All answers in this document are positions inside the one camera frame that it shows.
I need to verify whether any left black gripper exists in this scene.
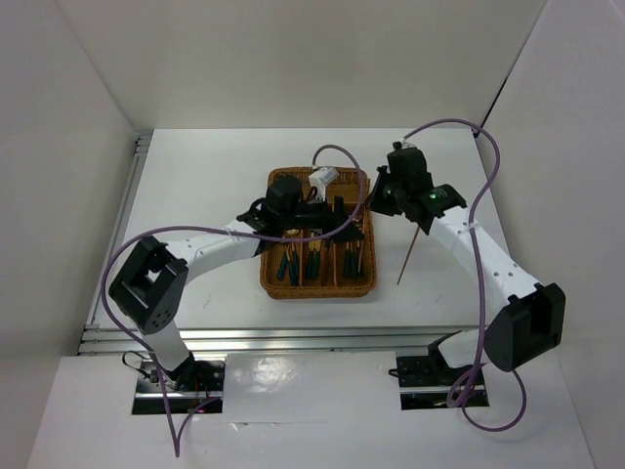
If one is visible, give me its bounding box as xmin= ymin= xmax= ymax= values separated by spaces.
xmin=279 ymin=191 xmax=363 ymax=243

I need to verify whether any gold knife green handle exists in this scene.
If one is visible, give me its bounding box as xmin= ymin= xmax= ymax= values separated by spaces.
xmin=305 ymin=241 xmax=316 ymax=279
xmin=311 ymin=240 xmax=322 ymax=280

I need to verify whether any large gold spoon green handle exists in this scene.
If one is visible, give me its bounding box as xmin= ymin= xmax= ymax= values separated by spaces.
xmin=289 ymin=246 xmax=300 ymax=286

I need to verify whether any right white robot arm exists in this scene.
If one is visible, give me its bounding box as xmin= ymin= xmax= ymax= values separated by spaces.
xmin=367 ymin=142 xmax=565 ymax=383

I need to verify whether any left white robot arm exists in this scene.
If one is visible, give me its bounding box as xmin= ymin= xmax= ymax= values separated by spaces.
xmin=108 ymin=175 xmax=363 ymax=390

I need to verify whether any wicker cutlery tray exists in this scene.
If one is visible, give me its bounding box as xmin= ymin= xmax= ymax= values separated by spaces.
xmin=258 ymin=167 xmax=380 ymax=301

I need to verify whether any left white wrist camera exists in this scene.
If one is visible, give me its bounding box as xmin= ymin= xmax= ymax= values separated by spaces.
xmin=309 ymin=166 xmax=339 ymax=201

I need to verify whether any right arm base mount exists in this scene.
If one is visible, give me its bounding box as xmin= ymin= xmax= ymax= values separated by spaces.
xmin=388 ymin=333 xmax=471 ymax=410

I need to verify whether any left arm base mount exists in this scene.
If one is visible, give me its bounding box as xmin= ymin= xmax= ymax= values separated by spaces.
xmin=121 ymin=351 xmax=226 ymax=415

